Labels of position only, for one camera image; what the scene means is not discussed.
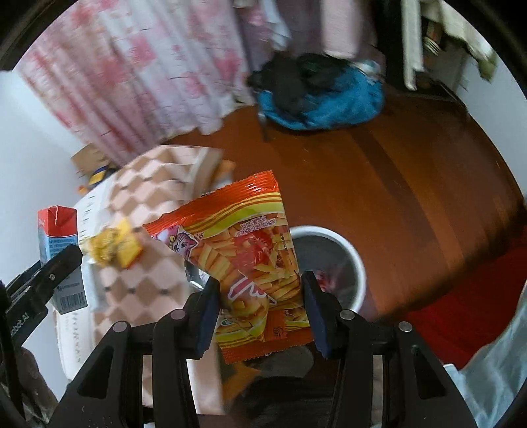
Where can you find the yellow crumpled wrapper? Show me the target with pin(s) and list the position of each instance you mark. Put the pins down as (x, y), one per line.
(113, 245)

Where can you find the orange snack packet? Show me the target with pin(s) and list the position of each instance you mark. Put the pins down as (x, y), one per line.
(247, 263)

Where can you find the red and blue drink carton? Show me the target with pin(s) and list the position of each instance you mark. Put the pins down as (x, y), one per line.
(61, 247)

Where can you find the white trash bin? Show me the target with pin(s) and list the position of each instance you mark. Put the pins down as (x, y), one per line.
(348, 267)

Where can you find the red mat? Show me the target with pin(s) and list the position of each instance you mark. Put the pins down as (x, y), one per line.
(465, 312)

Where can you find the blue and black clothes pile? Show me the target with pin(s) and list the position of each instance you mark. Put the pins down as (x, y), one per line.
(329, 103)

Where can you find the dark wooden cabinet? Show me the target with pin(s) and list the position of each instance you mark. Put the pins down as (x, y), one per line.
(428, 45)

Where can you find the black cloth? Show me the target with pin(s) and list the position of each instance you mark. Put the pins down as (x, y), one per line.
(296, 80)

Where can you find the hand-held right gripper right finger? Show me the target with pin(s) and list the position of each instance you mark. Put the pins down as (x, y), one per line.
(316, 317)

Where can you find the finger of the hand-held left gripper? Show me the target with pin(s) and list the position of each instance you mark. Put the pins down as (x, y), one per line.
(61, 267)

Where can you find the pink checkered tablecloth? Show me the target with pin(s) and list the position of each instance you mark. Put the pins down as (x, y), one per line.
(156, 230)

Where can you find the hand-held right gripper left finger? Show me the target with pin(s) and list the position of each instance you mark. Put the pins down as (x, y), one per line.
(208, 312)

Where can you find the light blue cloth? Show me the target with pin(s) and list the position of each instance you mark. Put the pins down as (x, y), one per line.
(490, 378)

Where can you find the pink floral curtain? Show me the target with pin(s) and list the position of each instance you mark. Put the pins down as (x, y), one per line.
(136, 70)

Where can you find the cardboard box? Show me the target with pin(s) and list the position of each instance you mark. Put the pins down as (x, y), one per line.
(92, 164)

